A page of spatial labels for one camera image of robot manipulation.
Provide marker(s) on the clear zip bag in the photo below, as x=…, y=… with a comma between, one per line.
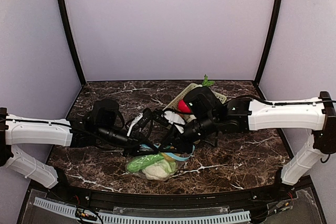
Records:
x=180, y=161

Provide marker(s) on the white radish with leaves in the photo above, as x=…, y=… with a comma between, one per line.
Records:
x=207, y=82

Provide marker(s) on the green leafy vegetable toy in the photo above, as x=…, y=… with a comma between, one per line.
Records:
x=140, y=162

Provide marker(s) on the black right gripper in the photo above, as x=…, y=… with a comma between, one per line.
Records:
x=177, y=138

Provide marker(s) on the black right frame post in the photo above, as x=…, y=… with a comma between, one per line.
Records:
x=268, y=41

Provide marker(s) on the yellow peach toy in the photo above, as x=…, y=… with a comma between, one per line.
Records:
x=169, y=156

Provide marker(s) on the pale green perforated basket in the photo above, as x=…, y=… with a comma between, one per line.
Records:
x=178, y=100

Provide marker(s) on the black table edge rail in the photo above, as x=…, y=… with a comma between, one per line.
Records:
x=255, y=199

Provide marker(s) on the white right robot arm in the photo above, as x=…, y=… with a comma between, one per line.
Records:
x=207, y=114

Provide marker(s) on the round red fruit toy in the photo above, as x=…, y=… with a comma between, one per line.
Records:
x=182, y=106

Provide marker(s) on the light blue cable duct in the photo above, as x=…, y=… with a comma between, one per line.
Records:
x=136, y=215

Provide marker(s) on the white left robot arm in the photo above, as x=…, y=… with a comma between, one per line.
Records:
x=103, y=123

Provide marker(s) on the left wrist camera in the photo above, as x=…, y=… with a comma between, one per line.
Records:
x=141, y=120

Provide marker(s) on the white green cabbage toy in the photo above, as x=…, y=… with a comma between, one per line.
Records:
x=160, y=170

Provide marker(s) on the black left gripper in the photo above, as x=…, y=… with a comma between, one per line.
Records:
x=135, y=144

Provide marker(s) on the black left frame post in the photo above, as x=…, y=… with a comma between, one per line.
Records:
x=70, y=41

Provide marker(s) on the black frame post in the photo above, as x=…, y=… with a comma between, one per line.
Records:
x=268, y=41
x=70, y=41

